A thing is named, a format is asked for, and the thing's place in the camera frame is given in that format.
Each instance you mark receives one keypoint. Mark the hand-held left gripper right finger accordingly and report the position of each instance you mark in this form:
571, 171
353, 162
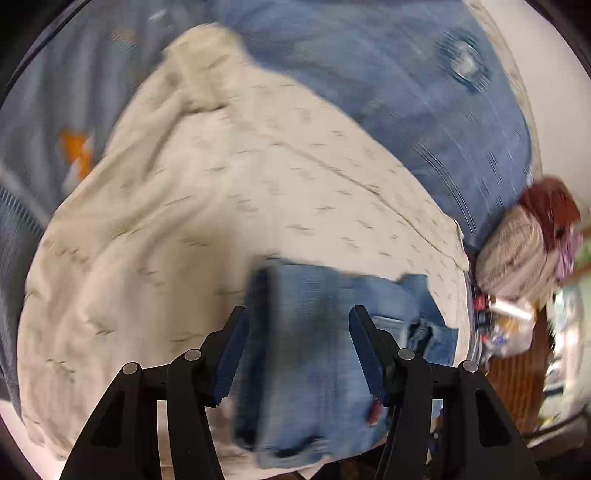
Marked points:
369, 360

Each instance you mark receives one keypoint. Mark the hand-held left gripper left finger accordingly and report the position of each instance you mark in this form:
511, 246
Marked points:
228, 364

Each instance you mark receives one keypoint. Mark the blue denim pants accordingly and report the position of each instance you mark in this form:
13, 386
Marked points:
300, 346

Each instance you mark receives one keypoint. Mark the cream leaf-print bed sheet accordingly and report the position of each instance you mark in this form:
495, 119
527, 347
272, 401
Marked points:
184, 230

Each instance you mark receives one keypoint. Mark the clear plastic bag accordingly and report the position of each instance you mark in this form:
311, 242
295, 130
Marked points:
510, 327

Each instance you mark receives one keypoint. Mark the striped beige pillow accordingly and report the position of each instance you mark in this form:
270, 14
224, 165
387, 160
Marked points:
512, 258

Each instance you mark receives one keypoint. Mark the purple cloth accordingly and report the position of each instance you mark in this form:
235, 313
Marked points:
570, 256

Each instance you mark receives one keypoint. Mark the red-brown cloth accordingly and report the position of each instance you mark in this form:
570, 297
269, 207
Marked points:
551, 207

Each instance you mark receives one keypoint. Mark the blue plaid pillow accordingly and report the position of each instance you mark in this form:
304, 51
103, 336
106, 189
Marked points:
392, 115

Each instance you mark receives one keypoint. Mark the grey-blue star-print duvet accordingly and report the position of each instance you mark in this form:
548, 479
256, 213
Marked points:
46, 92

